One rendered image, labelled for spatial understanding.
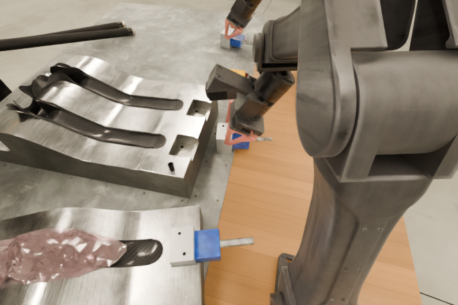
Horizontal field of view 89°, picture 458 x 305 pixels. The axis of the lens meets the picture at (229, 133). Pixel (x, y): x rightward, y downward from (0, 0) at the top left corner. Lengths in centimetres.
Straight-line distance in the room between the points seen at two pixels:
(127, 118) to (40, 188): 24
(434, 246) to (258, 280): 129
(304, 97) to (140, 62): 77
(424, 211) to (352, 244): 153
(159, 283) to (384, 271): 38
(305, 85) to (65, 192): 55
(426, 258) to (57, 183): 156
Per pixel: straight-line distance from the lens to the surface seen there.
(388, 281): 54
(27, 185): 68
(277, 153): 58
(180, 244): 40
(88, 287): 44
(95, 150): 54
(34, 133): 57
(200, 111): 57
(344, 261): 23
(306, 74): 16
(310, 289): 27
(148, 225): 45
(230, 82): 42
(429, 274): 158
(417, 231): 164
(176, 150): 50
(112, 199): 56
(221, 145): 54
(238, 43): 89
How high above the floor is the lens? 127
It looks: 51 degrees down
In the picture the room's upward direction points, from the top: straight up
